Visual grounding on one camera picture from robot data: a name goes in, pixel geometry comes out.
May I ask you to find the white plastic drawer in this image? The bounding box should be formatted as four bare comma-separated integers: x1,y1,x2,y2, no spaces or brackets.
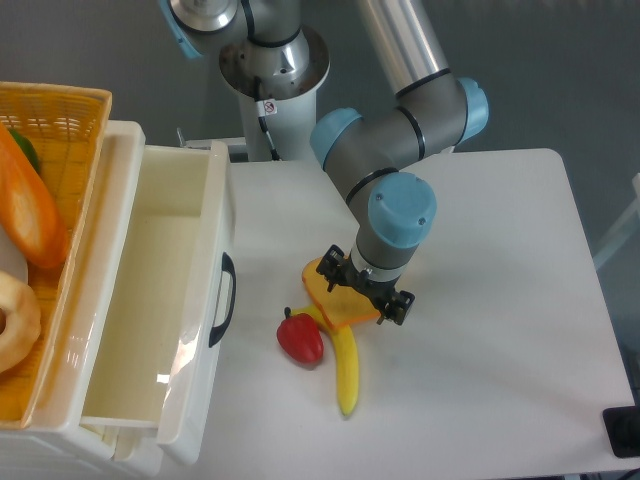
81,141,236,477

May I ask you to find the white drawer cabinet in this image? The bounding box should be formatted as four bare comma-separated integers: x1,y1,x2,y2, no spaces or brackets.
1,121,145,479

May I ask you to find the black device at edge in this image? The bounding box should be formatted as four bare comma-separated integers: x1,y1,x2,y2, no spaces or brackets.
602,406,639,458

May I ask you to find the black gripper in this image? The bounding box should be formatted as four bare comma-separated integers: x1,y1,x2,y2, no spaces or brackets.
316,245,415,326

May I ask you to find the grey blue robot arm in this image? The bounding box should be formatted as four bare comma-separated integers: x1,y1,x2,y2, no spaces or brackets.
160,1,489,324

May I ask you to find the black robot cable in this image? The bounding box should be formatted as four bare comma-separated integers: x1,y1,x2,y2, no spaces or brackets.
252,74,282,162

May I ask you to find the orange toy baguette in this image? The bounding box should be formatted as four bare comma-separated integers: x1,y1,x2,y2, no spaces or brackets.
1,127,69,269

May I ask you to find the white toy radish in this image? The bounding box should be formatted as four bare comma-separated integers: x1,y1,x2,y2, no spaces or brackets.
0,227,29,284

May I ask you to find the yellow toy banana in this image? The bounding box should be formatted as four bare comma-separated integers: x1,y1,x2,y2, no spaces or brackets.
286,305,360,418

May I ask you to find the beige toy donut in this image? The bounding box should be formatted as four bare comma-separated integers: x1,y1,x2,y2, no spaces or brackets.
1,271,41,372

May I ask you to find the orange toy bread slice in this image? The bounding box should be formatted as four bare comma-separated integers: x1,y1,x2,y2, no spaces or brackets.
301,258,380,330

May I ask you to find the white frame at right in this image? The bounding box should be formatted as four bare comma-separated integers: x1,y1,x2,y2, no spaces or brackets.
592,174,639,271

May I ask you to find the red toy bell pepper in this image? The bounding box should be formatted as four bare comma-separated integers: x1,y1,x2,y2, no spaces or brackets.
276,308,324,365

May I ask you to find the yellow woven plastic basket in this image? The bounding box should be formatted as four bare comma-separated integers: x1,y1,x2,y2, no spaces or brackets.
1,81,112,430

